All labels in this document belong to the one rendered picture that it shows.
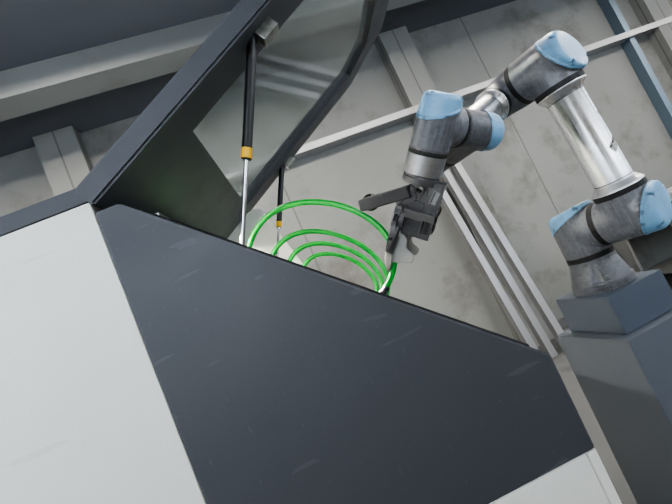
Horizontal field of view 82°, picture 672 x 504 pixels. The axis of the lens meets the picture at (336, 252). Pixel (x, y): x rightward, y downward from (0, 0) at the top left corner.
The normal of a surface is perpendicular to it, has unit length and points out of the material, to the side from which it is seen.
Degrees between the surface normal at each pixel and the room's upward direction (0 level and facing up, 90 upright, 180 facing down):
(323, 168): 90
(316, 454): 90
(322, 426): 90
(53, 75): 90
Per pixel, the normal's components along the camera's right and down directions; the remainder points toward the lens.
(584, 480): 0.06, -0.12
